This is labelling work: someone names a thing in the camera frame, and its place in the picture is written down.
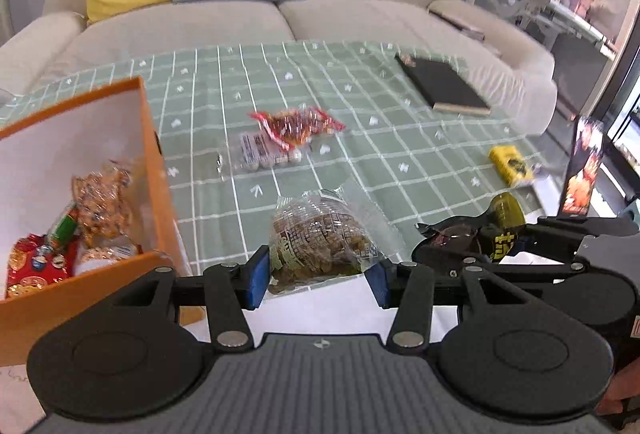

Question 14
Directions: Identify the green checked tablecloth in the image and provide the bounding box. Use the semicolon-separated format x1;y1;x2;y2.
1;41;542;272

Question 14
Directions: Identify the red meat snack packet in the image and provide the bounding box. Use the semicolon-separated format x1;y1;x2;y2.
248;107;346;151

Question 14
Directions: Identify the green label snack packet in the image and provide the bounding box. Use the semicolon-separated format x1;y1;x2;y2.
41;203;78;261

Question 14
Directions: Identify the white pill blister packet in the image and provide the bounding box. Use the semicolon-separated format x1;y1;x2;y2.
236;131;303;172

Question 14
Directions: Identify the red cookie snack bag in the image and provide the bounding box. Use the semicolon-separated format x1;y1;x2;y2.
6;235;79;298

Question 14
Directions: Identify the beige sofa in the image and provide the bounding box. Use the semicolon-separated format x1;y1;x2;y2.
1;0;558;135

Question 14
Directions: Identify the black notebook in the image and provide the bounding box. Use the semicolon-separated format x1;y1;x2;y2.
395;53;491;116

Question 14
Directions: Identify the orange peanut snack bag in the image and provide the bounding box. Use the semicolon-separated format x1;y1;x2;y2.
70;161;132;248

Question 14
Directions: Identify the red noodle snack bag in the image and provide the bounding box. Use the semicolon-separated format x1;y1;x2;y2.
74;243;139;276

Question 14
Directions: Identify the black yellow snack bag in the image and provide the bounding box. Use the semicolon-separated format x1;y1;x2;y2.
416;192;526;263

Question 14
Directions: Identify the brown nut snack bag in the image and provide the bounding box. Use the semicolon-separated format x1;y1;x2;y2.
269;183;396;295

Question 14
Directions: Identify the yellow tissue pack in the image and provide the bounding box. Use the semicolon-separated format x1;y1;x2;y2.
488;145;535;188

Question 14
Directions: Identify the orange storage box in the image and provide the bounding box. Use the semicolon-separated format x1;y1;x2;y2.
1;76;192;366

